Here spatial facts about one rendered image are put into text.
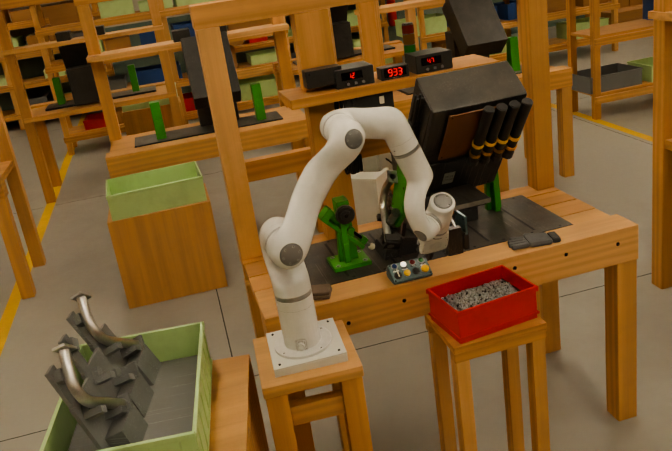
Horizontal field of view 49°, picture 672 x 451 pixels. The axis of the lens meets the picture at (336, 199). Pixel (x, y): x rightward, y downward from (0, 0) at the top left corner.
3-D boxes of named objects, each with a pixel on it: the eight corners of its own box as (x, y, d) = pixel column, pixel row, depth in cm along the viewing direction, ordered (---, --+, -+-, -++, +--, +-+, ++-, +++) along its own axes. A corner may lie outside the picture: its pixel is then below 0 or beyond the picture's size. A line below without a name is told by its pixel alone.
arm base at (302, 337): (332, 354, 231) (322, 303, 225) (273, 363, 232) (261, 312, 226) (331, 323, 249) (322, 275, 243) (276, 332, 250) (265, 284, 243)
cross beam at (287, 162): (523, 124, 339) (522, 105, 336) (247, 182, 312) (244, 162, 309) (518, 121, 344) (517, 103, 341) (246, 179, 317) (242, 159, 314)
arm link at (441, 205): (438, 240, 243) (453, 223, 247) (445, 217, 232) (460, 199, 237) (417, 227, 246) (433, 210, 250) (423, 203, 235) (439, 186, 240)
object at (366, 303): (639, 259, 292) (639, 224, 287) (271, 356, 261) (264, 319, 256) (617, 246, 305) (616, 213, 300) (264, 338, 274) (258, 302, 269)
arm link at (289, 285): (279, 306, 227) (264, 236, 219) (266, 282, 244) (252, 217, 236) (316, 295, 230) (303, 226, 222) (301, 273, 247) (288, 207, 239)
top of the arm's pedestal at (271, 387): (364, 376, 230) (362, 365, 229) (263, 400, 226) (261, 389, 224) (343, 328, 260) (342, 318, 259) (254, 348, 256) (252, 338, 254)
